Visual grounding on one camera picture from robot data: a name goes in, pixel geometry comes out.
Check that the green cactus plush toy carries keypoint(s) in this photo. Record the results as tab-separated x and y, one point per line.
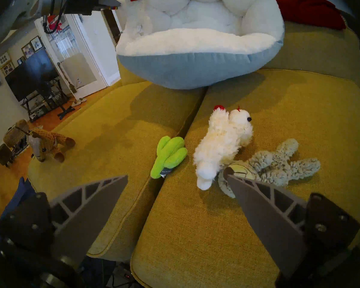
169	155

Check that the black floor stand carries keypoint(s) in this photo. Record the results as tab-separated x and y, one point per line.
66	112

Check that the brown reindeer plush toy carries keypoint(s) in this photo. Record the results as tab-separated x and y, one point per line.
48	143

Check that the white lamb plush rainbow feet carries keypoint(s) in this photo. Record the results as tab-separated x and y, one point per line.
138	20

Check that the navy floor blanket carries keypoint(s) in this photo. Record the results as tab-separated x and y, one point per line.
15	200

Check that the white fluffy plush toy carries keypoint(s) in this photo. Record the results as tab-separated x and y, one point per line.
219	146

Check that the white glass french door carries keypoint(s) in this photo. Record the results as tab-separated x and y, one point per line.
78	59

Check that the red blanket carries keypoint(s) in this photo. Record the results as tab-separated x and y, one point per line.
306	8

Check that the black flat television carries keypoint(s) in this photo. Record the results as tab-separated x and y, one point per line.
30	74

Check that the beige grey plush toy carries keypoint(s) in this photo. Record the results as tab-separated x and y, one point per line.
276	164

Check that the yellow fabric sofa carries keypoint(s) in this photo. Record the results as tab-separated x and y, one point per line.
78	110

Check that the black television stand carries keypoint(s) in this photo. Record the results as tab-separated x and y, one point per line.
45	104

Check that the framed wall picture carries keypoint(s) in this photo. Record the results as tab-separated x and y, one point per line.
8	69
36	43
3	60
27	50

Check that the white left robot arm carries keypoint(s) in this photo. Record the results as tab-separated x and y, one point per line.
21	5

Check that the yellow sofa seat cushion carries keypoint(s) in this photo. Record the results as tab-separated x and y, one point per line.
108	158
198	245

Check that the white grey round dog bed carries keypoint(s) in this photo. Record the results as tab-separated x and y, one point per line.
198	50

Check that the red flower door decoration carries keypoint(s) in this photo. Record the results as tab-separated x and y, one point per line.
52	20

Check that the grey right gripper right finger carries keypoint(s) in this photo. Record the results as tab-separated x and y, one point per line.
267	218

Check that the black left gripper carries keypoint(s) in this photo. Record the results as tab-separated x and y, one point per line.
82	1

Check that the yellow sofa back cushion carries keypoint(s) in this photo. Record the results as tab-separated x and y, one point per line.
129	77
318	50

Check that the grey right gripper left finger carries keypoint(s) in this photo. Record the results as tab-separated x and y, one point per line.
90	218

